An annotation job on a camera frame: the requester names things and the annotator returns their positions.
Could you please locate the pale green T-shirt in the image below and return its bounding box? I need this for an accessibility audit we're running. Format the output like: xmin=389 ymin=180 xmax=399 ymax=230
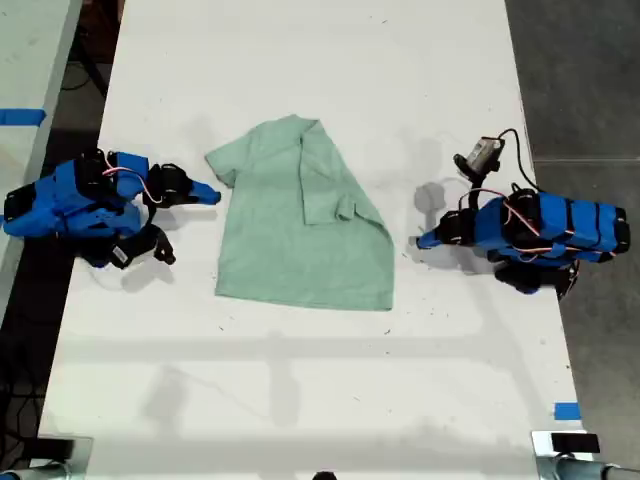
xmin=203 ymin=113 xmax=396 ymax=312

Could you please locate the long blue tape strip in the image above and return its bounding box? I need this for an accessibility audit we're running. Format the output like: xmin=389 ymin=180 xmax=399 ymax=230
xmin=0 ymin=108 xmax=48 ymax=127

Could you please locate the white side table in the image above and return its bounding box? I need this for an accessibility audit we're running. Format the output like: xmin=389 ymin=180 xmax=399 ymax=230
xmin=0 ymin=0 xmax=84 ymax=321

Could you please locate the small black box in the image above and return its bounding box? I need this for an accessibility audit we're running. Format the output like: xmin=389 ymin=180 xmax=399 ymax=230
xmin=37 ymin=438 xmax=76 ymax=459
xmin=550 ymin=433 xmax=601 ymax=456

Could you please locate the grey metal pipe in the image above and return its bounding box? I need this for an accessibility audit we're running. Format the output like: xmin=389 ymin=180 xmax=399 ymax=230
xmin=554 ymin=457 xmax=640 ymax=480

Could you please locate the red white servo wire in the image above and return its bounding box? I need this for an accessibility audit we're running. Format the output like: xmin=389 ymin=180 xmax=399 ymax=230
xmin=101 ymin=166 xmax=164 ymax=205
xmin=502 ymin=198 xmax=576 ymax=262

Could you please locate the black camera stalk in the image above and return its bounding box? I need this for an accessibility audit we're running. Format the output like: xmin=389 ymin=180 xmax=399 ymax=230
xmin=141 ymin=197 xmax=160 ymax=234
xmin=458 ymin=172 xmax=490 ymax=214

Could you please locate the grey camera box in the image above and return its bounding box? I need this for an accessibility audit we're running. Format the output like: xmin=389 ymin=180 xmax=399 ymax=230
xmin=453 ymin=135 xmax=506 ymax=176

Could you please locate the black camera box white label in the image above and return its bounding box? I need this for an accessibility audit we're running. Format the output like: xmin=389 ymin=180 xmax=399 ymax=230
xmin=102 ymin=224 xmax=177 ymax=271

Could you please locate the black camera cable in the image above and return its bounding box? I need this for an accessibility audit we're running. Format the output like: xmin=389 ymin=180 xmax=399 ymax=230
xmin=497 ymin=128 xmax=540 ymax=194

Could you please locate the metal table bracket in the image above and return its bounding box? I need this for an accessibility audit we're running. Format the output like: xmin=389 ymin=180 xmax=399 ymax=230
xmin=530 ymin=429 xmax=601 ymax=480
xmin=35 ymin=435 xmax=95 ymax=480

